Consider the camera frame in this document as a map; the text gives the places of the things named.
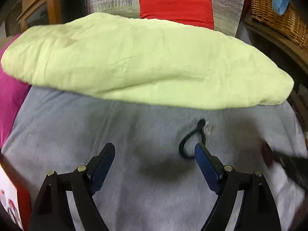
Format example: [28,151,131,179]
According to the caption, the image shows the blue cloth in basket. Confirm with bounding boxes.
[272,0,290,16]

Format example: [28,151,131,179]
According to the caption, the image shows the grey bed blanket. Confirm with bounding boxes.
[1,87,307,230]

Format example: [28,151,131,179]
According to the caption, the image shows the magenta pillow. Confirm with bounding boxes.
[0,33,32,149]

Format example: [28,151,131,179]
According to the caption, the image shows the small red pillow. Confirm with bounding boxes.
[138,0,214,30]

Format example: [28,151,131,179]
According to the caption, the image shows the light green folded quilt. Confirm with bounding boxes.
[1,13,294,110]

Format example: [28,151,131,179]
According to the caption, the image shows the wooden cabinet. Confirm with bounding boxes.
[17,0,86,31]

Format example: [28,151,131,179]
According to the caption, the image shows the red box lid tray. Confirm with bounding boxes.
[1,155,31,230]

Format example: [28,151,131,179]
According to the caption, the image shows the black cord bracelet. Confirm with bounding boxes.
[178,118,214,160]

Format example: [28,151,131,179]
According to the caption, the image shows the wicker basket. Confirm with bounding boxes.
[248,0,308,51]

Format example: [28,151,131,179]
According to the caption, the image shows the maroon hair band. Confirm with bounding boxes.
[261,141,273,167]

